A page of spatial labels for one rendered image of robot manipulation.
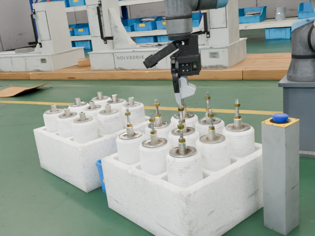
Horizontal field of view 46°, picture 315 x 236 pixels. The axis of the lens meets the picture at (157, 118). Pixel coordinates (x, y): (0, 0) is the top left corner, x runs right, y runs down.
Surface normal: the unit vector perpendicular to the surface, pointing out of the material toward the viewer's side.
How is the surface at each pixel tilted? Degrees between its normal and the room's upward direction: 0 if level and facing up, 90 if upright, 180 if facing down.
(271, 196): 90
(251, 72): 90
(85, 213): 0
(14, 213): 0
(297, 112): 90
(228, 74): 90
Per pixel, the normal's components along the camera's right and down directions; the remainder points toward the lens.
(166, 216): -0.76, 0.26
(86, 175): 0.67, 0.14
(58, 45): 0.87, 0.05
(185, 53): -0.18, 0.30
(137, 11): -0.47, 0.30
